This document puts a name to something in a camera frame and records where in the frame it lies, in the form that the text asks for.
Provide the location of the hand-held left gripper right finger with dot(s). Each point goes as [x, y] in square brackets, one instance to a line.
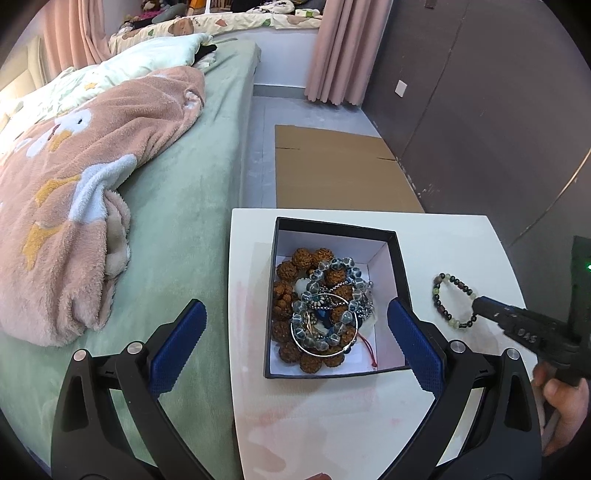
[415, 346]

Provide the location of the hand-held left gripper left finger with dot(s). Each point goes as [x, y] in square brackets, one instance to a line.
[180, 350]

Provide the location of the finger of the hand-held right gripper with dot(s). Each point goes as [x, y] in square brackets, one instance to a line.
[517, 323]

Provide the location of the blue jewelry piece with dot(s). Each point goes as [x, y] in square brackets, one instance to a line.
[330, 318]

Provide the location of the silver bangle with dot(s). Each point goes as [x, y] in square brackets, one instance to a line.
[323, 354]

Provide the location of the black jewelry box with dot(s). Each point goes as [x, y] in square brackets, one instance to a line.
[332, 228]

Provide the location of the person's right hand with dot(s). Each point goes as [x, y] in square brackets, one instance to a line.
[572, 410]

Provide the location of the bed with green sheet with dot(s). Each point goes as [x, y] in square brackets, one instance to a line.
[184, 184]

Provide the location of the pink duck print blanket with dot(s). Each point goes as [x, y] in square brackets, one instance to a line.
[92, 184]

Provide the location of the flat cardboard sheet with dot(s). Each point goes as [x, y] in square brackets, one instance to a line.
[332, 170]

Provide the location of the dark brown wardrobe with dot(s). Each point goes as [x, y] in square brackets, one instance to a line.
[485, 115]

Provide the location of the pale green quilt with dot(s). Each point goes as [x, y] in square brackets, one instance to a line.
[147, 60]

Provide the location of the black garment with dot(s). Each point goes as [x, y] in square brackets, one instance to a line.
[205, 53]

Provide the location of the pink curtain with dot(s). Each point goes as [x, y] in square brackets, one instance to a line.
[346, 46]
[69, 37]

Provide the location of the beige headboard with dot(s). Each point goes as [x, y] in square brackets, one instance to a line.
[23, 69]

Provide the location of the printed window seat mat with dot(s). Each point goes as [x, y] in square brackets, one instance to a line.
[194, 25]

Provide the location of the pile of plush toys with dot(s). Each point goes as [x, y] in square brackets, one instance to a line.
[152, 9]

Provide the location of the white wall socket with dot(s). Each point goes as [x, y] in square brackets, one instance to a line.
[401, 88]

